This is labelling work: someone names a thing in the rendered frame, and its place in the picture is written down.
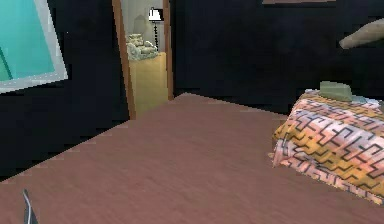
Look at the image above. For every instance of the bed with patterned bedspread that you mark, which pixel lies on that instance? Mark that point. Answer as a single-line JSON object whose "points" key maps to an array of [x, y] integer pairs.
{"points": [[336, 140]]}

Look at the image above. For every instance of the pale patterned armchair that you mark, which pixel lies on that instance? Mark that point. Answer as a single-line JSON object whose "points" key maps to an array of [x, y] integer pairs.
{"points": [[140, 48]]}

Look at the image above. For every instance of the black floor lamp white shade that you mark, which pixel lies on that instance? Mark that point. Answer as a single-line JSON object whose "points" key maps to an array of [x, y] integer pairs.
{"points": [[155, 20]]}

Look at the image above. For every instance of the grey-green pillow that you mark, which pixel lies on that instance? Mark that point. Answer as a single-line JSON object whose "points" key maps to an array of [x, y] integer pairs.
{"points": [[336, 91]]}

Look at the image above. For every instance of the beige lump shape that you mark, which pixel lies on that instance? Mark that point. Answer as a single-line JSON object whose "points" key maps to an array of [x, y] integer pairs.
{"points": [[363, 35]]}

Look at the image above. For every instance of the dark thin blade shape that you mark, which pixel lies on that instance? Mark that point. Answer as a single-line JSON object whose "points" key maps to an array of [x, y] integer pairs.
{"points": [[29, 208]]}

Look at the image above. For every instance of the brown door frame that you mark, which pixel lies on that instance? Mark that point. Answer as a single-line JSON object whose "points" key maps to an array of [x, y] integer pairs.
{"points": [[125, 63]]}

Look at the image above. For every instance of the window with pale frame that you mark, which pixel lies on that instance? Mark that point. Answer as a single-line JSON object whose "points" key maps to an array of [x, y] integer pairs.
{"points": [[23, 40]]}

